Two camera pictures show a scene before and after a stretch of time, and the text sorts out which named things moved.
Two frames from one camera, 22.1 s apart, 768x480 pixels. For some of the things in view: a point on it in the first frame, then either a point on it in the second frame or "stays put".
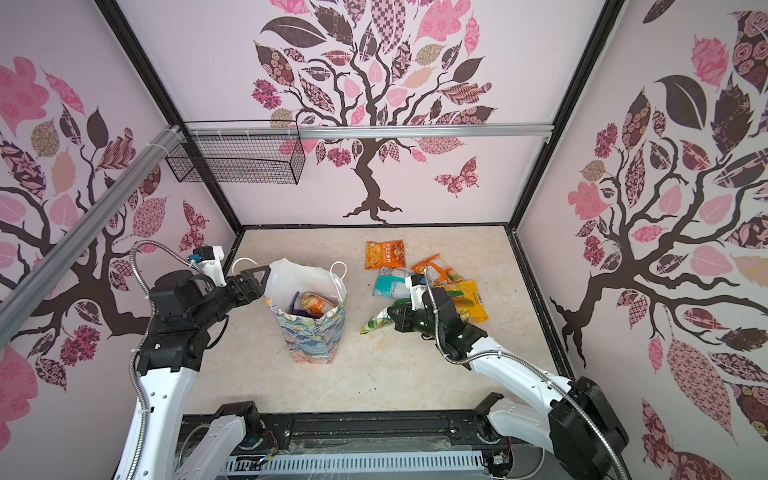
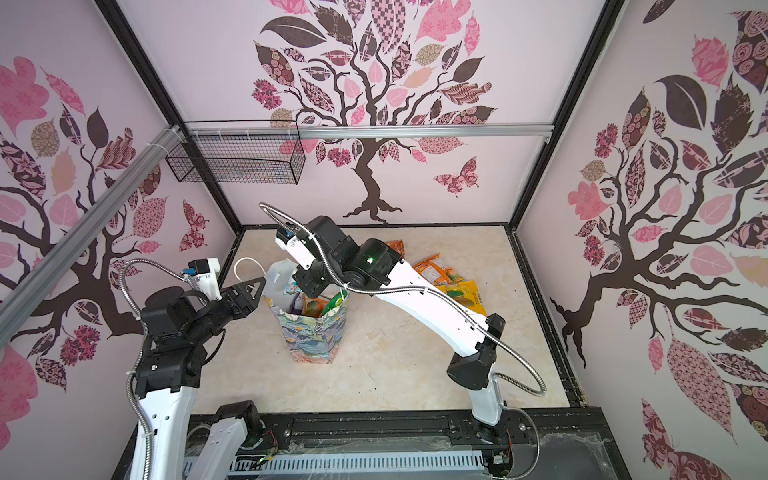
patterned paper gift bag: (310, 305) stays put
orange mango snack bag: (315, 304) stays put
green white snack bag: (382, 316) to (335, 301)
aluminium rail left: (18, 303) stays put
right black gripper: (403, 321) to (304, 281)
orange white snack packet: (439, 272) stays put
